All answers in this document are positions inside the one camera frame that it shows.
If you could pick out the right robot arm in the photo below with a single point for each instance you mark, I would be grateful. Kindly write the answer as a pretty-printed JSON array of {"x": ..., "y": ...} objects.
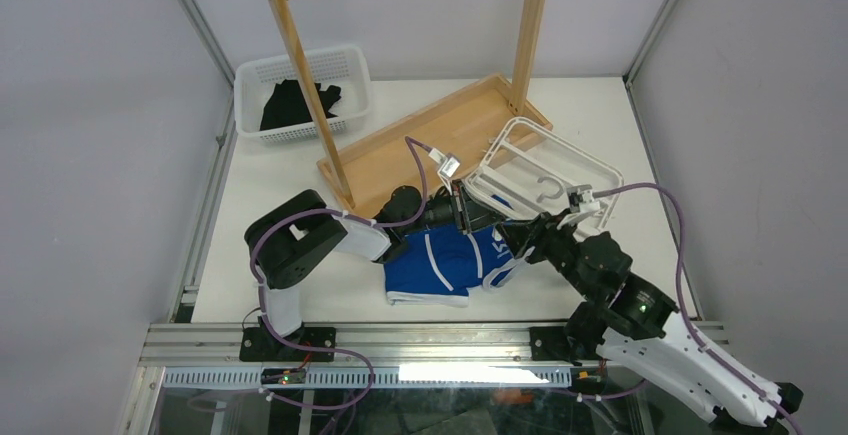
[{"x": 626, "y": 319}]

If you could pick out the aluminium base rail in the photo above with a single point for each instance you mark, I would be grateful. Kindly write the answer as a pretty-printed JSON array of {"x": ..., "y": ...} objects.
[{"x": 235, "y": 355}]

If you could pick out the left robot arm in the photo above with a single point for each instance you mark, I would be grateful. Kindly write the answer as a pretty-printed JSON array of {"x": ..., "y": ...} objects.
[{"x": 289, "y": 242}]

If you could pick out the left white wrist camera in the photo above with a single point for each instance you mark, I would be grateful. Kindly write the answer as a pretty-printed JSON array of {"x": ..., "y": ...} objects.
[{"x": 447, "y": 165}]

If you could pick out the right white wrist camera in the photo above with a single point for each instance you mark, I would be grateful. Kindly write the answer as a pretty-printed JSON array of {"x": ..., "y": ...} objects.
[{"x": 582, "y": 204}]

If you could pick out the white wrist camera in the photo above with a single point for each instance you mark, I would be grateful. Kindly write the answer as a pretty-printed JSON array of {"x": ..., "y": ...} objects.
[
  {"x": 582, "y": 204},
  {"x": 447, "y": 165}
]

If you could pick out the black garment in basket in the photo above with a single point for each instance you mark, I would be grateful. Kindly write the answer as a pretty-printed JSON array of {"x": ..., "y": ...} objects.
[{"x": 287, "y": 106}]

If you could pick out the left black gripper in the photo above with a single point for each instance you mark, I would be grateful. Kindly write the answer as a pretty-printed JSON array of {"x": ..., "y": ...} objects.
[{"x": 465, "y": 209}]

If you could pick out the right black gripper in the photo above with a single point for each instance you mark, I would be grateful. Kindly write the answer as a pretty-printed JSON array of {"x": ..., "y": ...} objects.
[{"x": 518, "y": 235}]

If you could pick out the blue boxer underwear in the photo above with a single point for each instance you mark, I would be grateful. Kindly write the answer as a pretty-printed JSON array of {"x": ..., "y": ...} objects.
[{"x": 441, "y": 265}]

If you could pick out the white plastic clip hanger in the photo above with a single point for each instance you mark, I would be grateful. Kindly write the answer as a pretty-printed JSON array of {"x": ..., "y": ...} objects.
[{"x": 530, "y": 167}]

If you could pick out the wooden hanger stand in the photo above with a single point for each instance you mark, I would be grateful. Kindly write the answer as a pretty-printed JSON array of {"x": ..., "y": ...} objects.
[{"x": 363, "y": 174}]

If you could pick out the white perforated plastic basket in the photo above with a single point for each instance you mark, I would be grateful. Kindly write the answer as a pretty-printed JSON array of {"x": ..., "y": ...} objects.
[{"x": 342, "y": 65}]

